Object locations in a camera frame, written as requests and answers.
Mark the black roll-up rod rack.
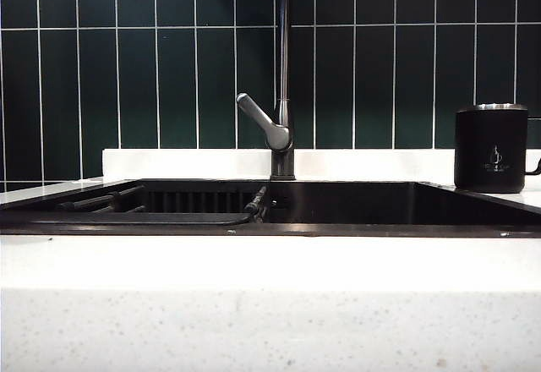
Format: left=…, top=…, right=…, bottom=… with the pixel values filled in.
left=54, top=183, right=269, bottom=224

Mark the black mug with steel rim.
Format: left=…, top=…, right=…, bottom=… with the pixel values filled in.
left=454, top=101, right=541, bottom=194

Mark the black slotted drain basket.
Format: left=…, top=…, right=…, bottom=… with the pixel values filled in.
left=25, top=189, right=260, bottom=227

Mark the grey faucet lever handle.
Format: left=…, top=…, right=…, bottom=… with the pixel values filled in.
left=235, top=91, right=294, bottom=151

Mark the black kitchen sink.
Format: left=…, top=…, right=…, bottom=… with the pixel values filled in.
left=0, top=178, right=541, bottom=238

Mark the dark metal tall faucet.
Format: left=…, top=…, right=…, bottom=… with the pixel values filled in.
left=269, top=0, right=297, bottom=181

